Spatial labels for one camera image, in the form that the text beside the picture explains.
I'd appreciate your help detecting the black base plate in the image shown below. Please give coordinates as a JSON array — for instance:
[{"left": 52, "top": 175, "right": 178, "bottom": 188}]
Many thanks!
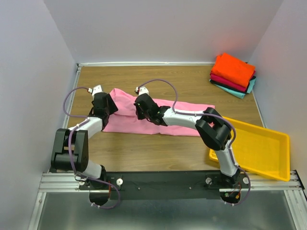
[{"left": 79, "top": 170, "right": 250, "bottom": 207}]

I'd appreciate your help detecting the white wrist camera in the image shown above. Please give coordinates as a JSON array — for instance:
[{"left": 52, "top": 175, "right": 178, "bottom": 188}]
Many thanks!
[
  {"left": 87, "top": 85, "right": 104, "bottom": 98},
  {"left": 135, "top": 86, "right": 149, "bottom": 96}
]

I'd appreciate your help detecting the orange folded t shirt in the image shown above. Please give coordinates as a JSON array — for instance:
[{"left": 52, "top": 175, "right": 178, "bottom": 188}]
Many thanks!
[{"left": 211, "top": 53, "right": 256, "bottom": 88}]

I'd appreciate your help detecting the pink t shirt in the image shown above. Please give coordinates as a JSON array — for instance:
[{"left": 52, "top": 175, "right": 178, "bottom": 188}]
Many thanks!
[{"left": 102, "top": 88, "right": 215, "bottom": 137}]

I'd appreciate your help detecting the purple cable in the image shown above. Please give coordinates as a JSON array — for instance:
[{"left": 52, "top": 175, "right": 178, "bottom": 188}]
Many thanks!
[
  {"left": 138, "top": 79, "right": 251, "bottom": 207},
  {"left": 62, "top": 86, "right": 121, "bottom": 209}
]

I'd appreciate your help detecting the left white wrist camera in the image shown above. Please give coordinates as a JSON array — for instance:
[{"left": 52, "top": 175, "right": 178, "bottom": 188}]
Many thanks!
[{"left": 87, "top": 85, "right": 104, "bottom": 98}]

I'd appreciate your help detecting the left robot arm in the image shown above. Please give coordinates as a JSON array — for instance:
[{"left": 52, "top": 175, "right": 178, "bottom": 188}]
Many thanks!
[{"left": 51, "top": 92, "right": 118, "bottom": 189}]

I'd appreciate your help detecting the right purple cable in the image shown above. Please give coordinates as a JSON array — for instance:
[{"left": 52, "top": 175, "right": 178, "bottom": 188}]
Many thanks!
[{"left": 138, "top": 79, "right": 251, "bottom": 207}]

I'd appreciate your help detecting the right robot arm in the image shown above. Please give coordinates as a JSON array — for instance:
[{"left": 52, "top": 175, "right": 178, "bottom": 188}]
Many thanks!
[{"left": 134, "top": 93, "right": 240, "bottom": 188}]

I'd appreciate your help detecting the yellow plastic tray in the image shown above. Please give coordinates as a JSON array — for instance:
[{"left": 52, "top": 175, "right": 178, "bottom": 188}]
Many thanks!
[{"left": 209, "top": 116, "right": 291, "bottom": 182}]

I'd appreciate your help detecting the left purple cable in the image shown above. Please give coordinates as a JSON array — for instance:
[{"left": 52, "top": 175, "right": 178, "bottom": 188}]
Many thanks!
[{"left": 62, "top": 86, "right": 121, "bottom": 209}]

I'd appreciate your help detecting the teal folded t shirt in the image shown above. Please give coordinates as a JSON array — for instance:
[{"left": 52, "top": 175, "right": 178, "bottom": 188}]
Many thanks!
[{"left": 209, "top": 76, "right": 256, "bottom": 99}]

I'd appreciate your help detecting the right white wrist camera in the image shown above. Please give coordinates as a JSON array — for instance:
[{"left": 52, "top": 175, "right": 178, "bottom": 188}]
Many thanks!
[{"left": 135, "top": 86, "right": 149, "bottom": 96}]

